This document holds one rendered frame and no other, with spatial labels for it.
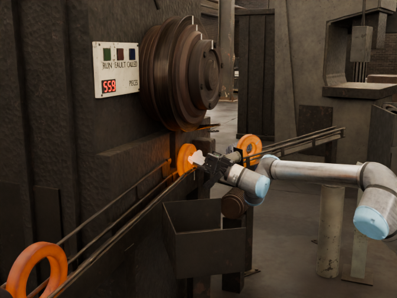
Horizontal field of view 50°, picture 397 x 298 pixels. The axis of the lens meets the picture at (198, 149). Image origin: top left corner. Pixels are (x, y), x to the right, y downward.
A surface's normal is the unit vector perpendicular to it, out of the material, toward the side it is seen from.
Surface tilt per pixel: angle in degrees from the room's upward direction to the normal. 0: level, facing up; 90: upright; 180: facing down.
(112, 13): 90
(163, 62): 76
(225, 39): 90
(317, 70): 90
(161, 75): 89
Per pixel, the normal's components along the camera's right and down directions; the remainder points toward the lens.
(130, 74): 0.93, 0.08
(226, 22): -0.37, 0.21
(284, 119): -0.59, 0.18
